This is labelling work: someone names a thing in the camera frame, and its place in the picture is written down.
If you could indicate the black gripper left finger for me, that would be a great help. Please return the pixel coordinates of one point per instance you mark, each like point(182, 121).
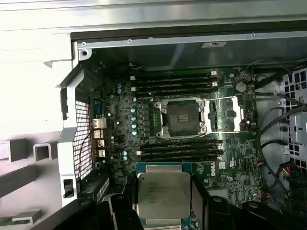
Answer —
point(122, 210)

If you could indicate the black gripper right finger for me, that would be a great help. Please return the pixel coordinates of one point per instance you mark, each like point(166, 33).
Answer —
point(206, 215)

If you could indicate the silver CPU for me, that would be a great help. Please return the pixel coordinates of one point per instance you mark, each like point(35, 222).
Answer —
point(163, 194)

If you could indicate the metal CPU locking lever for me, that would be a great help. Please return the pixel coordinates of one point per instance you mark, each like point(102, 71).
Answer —
point(189, 139)

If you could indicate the metal socket cover frame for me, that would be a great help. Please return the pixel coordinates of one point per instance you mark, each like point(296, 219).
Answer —
point(238, 112)

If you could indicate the black RAM slot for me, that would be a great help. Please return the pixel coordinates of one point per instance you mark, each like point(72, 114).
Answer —
point(180, 147)
point(180, 152)
point(172, 86)
point(172, 92)
point(153, 144)
point(172, 75)
point(172, 81)
point(180, 157)

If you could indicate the CPU socket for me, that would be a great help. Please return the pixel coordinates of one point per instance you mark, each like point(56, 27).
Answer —
point(183, 117)

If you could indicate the green motherboard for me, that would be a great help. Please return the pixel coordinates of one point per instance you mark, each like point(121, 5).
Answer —
point(242, 153)

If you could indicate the green RAM stick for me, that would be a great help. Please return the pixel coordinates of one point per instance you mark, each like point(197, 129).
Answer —
point(18, 221)

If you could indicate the grey parts rack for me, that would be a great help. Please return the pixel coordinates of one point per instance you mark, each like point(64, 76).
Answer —
point(18, 149)

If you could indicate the round silver coin battery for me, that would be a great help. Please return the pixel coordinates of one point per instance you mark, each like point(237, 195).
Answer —
point(240, 87)

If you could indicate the open PC case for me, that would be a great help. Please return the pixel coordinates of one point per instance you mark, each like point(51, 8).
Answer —
point(168, 54)

